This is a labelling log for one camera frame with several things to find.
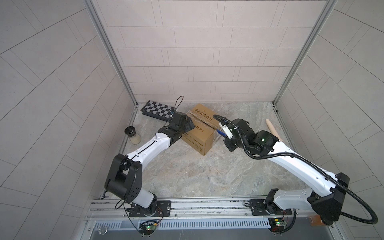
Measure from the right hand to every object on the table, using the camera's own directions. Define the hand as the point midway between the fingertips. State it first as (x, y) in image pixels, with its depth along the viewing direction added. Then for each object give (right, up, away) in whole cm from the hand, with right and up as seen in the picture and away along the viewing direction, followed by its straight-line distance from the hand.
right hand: (225, 138), depth 74 cm
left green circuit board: (-36, -38, -9) cm, 52 cm away
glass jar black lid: (-53, +2, +13) cm, 55 cm away
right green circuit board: (+23, -39, -6) cm, 46 cm away
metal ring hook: (-54, -37, -11) cm, 66 cm away
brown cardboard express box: (-11, -1, +5) cm, 12 cm away
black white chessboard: (-44, +15, +34) cm, 58 cm away
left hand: (-18, +7, +14) cm, 23 cm away
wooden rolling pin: (+36, +2, +25) cm, 44 cm away
